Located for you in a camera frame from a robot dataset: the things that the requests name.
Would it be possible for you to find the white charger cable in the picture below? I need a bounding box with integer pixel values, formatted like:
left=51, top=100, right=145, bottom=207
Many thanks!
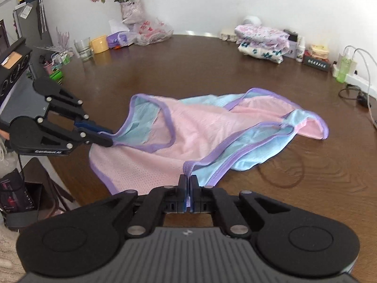
left=342, top=45, right=377, bottom=130

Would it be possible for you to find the yellow snack pack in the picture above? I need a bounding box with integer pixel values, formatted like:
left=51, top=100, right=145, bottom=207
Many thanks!
left=308, top=44, right=329, bottom=60

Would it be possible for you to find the pink blue mesh vest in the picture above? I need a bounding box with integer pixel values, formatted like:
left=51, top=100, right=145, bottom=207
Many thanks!
left=89, top=87, right=329, bottom=195

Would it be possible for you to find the white teal floral folded cloth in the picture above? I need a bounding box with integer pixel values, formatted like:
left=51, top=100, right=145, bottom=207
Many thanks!
left=238, top=42, right=284, bottom=64

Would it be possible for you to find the green flat object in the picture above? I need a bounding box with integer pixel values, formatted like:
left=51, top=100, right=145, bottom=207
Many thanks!
left=49, top=70, right=64, bottom=82

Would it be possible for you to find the black text box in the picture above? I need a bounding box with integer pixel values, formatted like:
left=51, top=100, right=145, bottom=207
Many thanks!
left=303, top=53, right=331, bottom=72

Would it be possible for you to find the small white bottle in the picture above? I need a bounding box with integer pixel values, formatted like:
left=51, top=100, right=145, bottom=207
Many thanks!
left=296, top=37, right=305, bottom=63

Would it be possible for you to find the white power strip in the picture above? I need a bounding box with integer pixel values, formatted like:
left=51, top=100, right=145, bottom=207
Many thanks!
left=344, top=74, right=377, bottom=99

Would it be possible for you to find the purple tissue pack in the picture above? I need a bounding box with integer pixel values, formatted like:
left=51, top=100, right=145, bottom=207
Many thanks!
left=106, top=31, right=133, bottom=49

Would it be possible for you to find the purple floral folded cloth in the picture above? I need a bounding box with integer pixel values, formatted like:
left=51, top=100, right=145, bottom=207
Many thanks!
left=234, top=24, right=290, bottom=54

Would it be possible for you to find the yellow cup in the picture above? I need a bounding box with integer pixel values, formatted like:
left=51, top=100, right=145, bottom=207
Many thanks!
left=90, top=35, right=109, bottom=54

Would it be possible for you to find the clear glass cup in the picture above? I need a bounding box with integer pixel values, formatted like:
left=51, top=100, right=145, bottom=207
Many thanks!
left=74, top=37, right=93, bottom=62

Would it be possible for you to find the green spray bottle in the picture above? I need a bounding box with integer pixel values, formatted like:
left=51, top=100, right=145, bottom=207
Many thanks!
left=336, top=45, right=355, bottom=83

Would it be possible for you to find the clear plastic bag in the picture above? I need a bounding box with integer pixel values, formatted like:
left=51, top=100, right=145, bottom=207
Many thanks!
left=133, top=19, right=174, bottom=46

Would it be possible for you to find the black cable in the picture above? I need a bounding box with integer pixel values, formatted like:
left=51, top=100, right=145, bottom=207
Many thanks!
left=337, top=84, right=369, bottom=107

